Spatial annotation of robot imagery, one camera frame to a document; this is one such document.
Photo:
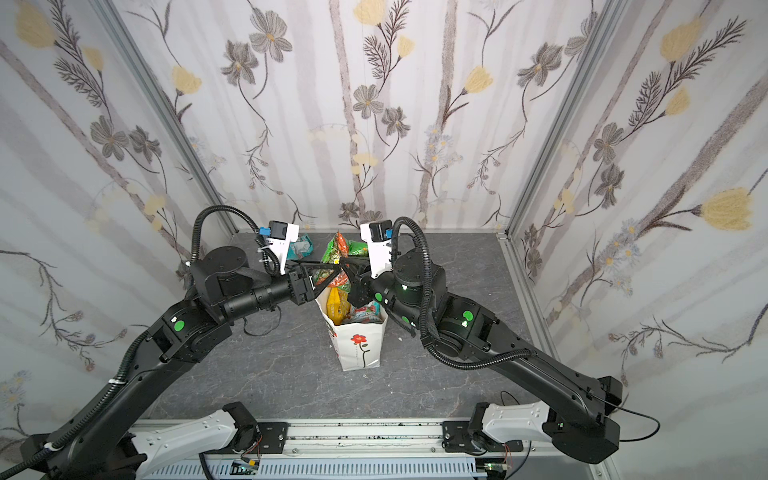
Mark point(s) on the white paper bag red flower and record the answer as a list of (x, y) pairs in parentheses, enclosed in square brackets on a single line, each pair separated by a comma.
[(357, 346)]

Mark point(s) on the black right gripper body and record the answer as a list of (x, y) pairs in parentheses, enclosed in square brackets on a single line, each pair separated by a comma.
[(366, 288)]

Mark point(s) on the left corner aluminium post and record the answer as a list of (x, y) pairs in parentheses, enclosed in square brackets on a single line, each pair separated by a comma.
[(153, 38)]

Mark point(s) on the black mounting plate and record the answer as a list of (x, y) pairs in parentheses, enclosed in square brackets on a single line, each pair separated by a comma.
[(254, 436), (467, 436)]

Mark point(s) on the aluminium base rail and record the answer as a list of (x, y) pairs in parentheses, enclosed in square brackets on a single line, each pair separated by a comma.
[(214, 431)]

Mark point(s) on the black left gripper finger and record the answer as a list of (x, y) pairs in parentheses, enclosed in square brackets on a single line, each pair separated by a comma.
[(303, 263), (322, 276)]

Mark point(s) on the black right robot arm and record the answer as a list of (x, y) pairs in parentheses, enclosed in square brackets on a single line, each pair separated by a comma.
[(572, 409)]

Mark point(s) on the teal mini snack packet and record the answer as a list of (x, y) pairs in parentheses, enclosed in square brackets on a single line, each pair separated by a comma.
[(368, 314)]

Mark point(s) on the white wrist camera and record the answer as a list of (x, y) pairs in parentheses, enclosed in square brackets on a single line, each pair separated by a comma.
[(274, 242), (377, 236)]

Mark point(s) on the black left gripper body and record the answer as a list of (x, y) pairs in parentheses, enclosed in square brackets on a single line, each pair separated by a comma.
[(300, 285)]

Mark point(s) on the white slotted cable duct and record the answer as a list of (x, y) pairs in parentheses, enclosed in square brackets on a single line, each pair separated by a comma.
[(354, 468)]

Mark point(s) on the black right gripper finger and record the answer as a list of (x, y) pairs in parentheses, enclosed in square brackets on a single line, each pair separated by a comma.
[(353, 276), (356, 262)]

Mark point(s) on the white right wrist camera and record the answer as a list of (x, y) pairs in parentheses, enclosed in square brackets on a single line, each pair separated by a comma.
[(377, 236)]

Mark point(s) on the corner aluminium post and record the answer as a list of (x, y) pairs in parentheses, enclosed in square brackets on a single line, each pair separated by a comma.
[(153, 38), (597, 44)]

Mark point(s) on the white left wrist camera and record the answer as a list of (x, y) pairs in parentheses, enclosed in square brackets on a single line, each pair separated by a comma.
[(274, 242)]

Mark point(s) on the red green snack packet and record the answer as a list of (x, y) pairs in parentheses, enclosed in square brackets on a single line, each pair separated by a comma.
[(339, 247)]

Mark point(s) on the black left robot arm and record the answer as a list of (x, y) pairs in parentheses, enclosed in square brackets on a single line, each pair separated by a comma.
[(95, 443)]

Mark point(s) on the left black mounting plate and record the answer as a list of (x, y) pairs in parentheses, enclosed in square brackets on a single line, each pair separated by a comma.
[(254, 436)]

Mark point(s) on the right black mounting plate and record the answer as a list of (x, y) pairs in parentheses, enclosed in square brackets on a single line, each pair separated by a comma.
[(467, 436)]

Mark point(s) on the right corner aluminium post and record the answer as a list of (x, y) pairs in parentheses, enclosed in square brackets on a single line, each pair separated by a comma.
[(597, 44)]

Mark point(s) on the yellow snack packet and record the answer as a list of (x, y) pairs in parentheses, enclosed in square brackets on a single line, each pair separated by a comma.
[(338, 307)]

